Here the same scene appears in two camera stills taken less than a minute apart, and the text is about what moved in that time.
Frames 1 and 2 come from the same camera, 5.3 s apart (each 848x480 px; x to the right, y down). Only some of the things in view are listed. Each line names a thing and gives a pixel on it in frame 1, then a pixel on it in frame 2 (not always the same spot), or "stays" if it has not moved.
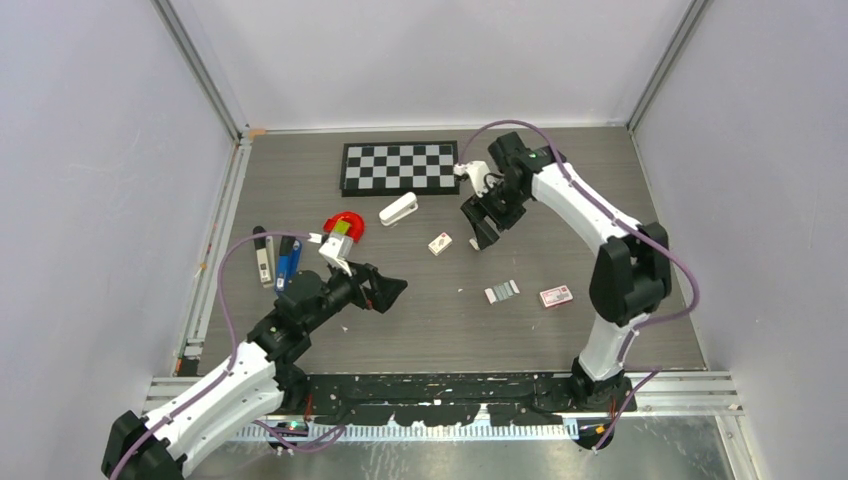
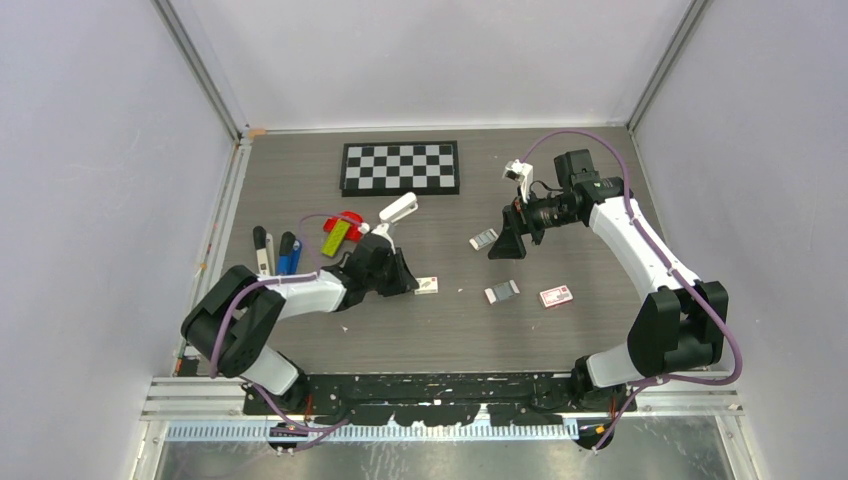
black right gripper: x=476 y=213 → x=510 y=244
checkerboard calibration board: x=398 y=168 stays
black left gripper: x=382 y=289 → x=403 y=282
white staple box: x=440 y=244 → x=426 y=285
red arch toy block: x=357 y=225 stays
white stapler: x=399 y=209 stays
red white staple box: x=556 y=296 stays
